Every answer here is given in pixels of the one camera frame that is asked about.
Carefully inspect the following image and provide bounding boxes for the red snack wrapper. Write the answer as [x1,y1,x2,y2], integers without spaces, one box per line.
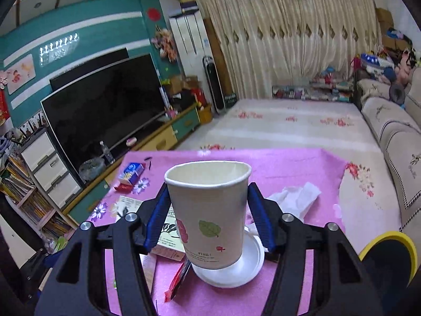
[164,258,191,302]

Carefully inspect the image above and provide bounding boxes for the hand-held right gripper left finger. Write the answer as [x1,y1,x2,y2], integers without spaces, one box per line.
[34,182,172,316]

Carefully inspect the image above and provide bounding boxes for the floral printed tea box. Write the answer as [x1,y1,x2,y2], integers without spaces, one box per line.
[115,195,186,262]

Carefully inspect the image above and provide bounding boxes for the artificial flower bunch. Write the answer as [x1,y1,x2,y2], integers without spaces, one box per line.
[151,26,178,63]

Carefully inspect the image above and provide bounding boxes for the beige embroidered sofa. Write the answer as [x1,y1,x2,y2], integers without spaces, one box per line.
[357,67,421,234]

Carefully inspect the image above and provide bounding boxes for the floral bed sheet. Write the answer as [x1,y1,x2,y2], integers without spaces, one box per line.
[179,98,403,234]

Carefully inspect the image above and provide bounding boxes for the white paper plate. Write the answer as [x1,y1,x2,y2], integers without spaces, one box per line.
[192,225,265,288]

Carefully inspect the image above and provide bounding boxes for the red canister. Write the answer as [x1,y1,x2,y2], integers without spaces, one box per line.
[191,87,206,106]

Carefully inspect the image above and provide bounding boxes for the black wall panel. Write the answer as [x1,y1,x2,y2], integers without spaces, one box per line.
[49,48,129,91]

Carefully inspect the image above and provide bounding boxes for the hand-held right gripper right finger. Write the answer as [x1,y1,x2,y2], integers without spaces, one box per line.
[247,182,385,316]

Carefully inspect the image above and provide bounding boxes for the row of colourful boxes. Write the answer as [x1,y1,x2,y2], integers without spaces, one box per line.
[272,69,356,102]

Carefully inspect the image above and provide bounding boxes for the black tower fan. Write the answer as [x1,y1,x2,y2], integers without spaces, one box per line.
[202,56,226,114]

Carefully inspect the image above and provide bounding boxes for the white tissue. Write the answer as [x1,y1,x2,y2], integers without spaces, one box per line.
[265,182,322,221]

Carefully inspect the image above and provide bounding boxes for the clear water bottle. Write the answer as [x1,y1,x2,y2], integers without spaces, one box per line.
[99,141,116,164]

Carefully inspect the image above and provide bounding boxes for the brown cardboard boxes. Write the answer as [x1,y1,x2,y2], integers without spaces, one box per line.
[164,76,198,96]

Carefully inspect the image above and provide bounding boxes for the grey neck pillow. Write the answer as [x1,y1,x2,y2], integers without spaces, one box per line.
[389,84,406,103]

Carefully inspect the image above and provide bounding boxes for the pink floral tablecloth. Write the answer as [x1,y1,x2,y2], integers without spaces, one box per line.
[87,148,349,316]

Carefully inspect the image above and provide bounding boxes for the yellow bucket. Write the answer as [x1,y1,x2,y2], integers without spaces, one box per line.
[197,103,214,125]

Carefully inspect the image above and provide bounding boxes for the stacked cardboard boxes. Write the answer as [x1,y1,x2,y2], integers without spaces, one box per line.
[375,8,393,33]

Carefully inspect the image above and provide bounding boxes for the cream patterned curtain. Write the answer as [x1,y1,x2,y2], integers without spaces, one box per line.
[196,0,384,99]

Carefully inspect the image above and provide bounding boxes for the shelf of books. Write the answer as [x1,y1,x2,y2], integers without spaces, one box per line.
[0,155,71,241]

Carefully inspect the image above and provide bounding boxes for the floral white paper cup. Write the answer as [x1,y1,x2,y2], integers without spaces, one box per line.
[164,161,252,269]

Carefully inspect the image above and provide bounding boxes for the blue tissue pack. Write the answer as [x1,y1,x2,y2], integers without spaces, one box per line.
[118,162,146,184]

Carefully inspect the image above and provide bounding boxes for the pink wall picture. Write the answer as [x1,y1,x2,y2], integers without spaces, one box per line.
[5,54,36,94]

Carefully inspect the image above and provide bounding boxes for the yellow rimmed trash bin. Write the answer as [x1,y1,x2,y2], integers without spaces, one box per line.
[358,231,418,303]

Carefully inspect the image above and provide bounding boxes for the glass bowl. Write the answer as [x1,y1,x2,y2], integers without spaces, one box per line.
[79,158,105,181]

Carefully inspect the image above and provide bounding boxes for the white plastic drawer unit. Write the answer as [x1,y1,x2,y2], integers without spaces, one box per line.
[18,132,83,209]

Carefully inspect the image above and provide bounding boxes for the large black television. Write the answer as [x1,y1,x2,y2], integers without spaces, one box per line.
[40,53,167,178]

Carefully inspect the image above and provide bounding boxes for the pile of plush toys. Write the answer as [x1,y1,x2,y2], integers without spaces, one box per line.
[353,26,421,83]

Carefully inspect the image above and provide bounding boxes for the green yellow television cabinet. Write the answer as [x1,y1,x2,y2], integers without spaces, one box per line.
[62,103,202,224]

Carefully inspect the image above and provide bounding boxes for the white standing air conditioner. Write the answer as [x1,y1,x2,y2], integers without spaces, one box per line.
[168,2,214,83]

